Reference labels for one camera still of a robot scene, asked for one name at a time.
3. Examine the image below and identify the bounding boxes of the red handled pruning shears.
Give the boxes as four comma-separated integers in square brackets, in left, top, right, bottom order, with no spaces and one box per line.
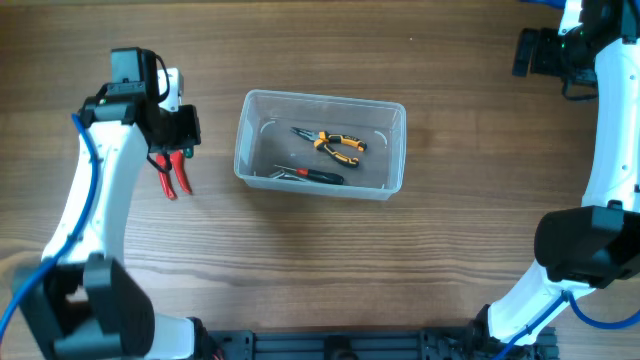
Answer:
[155,151,193,200]

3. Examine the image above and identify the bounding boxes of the silver metal wrench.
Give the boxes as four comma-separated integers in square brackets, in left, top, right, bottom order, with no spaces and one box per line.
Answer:
[269,169,308,182]

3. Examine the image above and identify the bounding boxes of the orange black pliers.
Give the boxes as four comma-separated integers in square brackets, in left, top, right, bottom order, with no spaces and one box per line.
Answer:
[291,127,368,168]

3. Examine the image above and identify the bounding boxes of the black red handled screwdriver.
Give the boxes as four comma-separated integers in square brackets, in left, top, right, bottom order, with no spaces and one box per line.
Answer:
[277,165,345,185]

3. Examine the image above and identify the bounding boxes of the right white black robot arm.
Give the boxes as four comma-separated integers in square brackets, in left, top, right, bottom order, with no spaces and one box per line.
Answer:
[463,0,639,359]

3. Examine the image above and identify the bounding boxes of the clear plastic container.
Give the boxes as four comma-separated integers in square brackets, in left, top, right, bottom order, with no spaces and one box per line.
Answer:
[234,90,407,200]

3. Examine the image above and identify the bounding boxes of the left blue cable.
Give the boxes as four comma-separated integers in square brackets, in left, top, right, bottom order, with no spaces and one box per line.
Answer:
[0,112,101,346]

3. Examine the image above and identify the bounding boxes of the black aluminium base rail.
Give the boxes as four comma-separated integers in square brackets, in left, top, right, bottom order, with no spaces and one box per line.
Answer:
[199,327,559,360]

